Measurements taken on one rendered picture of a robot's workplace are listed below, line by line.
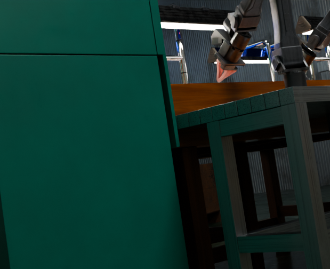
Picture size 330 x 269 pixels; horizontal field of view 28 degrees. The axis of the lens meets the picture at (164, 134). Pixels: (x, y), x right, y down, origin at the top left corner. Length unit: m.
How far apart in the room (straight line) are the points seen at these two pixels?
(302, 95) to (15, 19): 0.71
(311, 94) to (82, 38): 0.59
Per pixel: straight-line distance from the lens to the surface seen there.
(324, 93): 1.73
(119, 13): 1.82
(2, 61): 1.60
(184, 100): 1.95
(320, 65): 9.55
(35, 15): 1.67
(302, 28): 2.99
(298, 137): 1.62
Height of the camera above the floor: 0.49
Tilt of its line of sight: 4 degrees up
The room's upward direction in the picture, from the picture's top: 9 degrees counter-clockwise
